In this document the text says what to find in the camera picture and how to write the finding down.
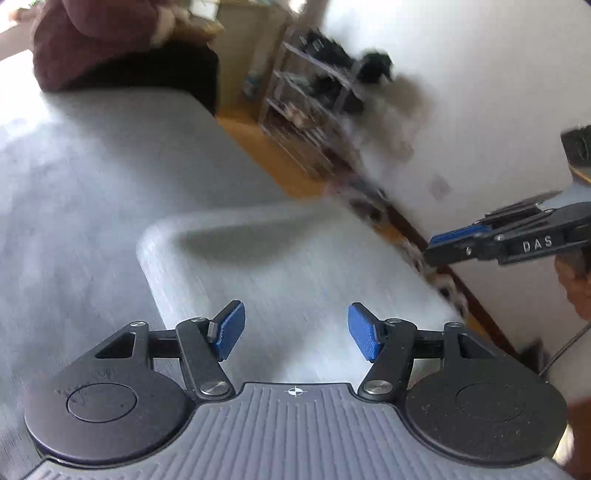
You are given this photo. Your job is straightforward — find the black cable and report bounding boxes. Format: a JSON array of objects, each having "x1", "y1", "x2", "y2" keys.
[{"x1": 538, "y1": 323, "x2": 591, "y2": 376}]

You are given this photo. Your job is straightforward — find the beige cabinet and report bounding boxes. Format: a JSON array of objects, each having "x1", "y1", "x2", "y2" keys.
[{"x1": 216, "y1": 0, "x2": 298, "y2": 109}]

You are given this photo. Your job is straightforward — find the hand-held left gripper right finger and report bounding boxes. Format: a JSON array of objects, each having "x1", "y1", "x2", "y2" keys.
[{"x1": 347, "y1": 302, "x2": 499, "y2": 401}]

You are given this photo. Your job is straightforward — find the grey hoodie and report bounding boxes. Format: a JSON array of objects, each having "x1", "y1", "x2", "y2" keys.
[{"x1": 136, "y1": 200, "x2": 467, "y2": 386}]

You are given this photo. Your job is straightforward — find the black shoe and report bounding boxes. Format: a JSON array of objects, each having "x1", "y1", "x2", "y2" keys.
[{"x1": 302, "y1": 28, "x2": 357, "y2": 70}]

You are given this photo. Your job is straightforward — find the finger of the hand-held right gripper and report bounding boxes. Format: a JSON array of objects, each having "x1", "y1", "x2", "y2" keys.
[
  {"x1": 425, "y1": 225, "x2": 504, "y2": 267},
  {"x1": 482, "y1": 191, "x2": 563, "y2": 219}
]

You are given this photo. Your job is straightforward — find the grey bed blanket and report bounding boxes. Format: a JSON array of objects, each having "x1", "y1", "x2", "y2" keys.
[{"x1": 0, "y1": 48, "x2": 289, "y2": 476}]

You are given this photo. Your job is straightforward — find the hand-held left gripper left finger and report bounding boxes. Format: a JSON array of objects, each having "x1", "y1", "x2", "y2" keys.
[{"x1": 93, "y1": 300, "x2": 246, "y2": 401}]

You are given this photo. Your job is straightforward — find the patterned slipper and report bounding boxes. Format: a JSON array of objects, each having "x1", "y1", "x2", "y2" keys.
[
  {"x1": 323, "y1": 174, "x2": 389, "y2": 223},
  {"x1": 399, "y1": 237, "x2": 469, "y2": 317}
]

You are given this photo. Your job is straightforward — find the black boot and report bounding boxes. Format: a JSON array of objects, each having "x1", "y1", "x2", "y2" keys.
[{"x1": 359, "y1": 50, "x2": 397, "y2": 85}]

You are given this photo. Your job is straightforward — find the person's right hand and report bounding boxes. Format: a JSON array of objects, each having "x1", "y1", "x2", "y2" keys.
[{"x1": 554, "y1": 253, "x2": 591, "y2": 320}]

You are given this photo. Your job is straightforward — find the metal shoe rack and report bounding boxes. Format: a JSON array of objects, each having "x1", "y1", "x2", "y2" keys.
[{"x1": 257, "y1": 25, "x2": 375, "y2": 182}]

